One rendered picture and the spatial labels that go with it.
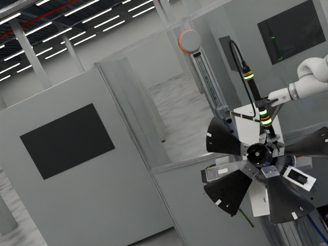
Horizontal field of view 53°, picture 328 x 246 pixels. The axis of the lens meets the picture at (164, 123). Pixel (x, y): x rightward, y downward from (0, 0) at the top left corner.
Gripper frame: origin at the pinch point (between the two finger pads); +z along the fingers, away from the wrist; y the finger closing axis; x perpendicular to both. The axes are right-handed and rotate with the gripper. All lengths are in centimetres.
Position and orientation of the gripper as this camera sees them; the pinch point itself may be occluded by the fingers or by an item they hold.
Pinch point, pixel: (259, 102)
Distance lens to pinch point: 171.9
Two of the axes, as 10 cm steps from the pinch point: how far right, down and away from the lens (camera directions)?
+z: -8.4, 2.8, 4.7
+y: 3.6, -3.6, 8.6
